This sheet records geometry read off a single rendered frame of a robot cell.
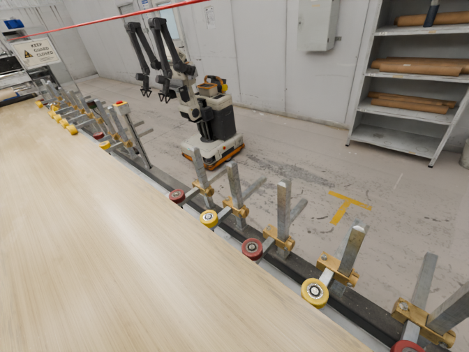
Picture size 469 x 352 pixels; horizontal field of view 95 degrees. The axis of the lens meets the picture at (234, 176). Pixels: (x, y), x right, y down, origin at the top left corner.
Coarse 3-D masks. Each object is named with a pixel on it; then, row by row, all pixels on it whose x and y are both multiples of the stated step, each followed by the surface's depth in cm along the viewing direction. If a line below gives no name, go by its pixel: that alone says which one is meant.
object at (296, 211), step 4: (300, 200) 107; (304, 200) 107; (300, 204) 106; (304, 204) 106; (296, 208) 104; (300, 208) 104; (292, 212) 102; (296, 212) 102; (300, 212) 105; (292, 216) 101; (296, 216) 102; (292, 220) 101; (268, 240) 92; (272, 240) 92; (264, 244) 91; (268, 244) 90; (272, 244) 92; (264, 248) 89; (268, 248) 90; (264, 252) 88; (260, 260) 88
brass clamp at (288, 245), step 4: (268, 224) 97; (272, 228) 95; (276, 228) 95; (264, 232) 95; (268, 232) 94; (272, 232) 94; (276, 232) 94; (264, 236) 97; (268, 236) 95; (272, 236) 92; (276, 236) 92; (276, 240) 92; (280, 240) 90; (288, 240) 90; (292, 240) 90; (276, 244) 93; (280, 244) 91; (284, 244) 89; (288, 244) 89; (292, 244) 90; (284, 248) 89; (288, 248) 89; (292, 248) 92
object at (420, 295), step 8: (424, 256) 79; (432, 256) 77; (424, 264) 75; (432, 264) 75; (424, 272) 73; (432, 272) 73; (424, 280) 71; (416, 288) 70; (424, 288) 69; (416, 296) 68; (424, 296) 68; (416, 304) 66; (424, 304) 66; (408, 320) 64; (408, 328) 62; (416, 328) 62; (408, 336) 61; (416, 336) 61
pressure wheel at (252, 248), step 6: (246, 240) 83; (252, 240) 83; (258, 240) 83; (246, 246) 82; (252, 246) 81; (258, 246) 81; (246, 252) 79; (252, 252) 79; (258, 252) 79; (252, 258) 79; (258, 258) 80
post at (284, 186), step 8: (280, 184) 72; (288, 184) 71; (280, 192) 74; (288, 192) 74; (280, 200) 76; (288, 200) 76; (280, 208) 79; (288, 208) 79; (280, 216) 81; (288, 216) 82; (280, 224) 84; (288, 224) 85; (280, 232) 88; (288, 232) 89; (280, 248) 95
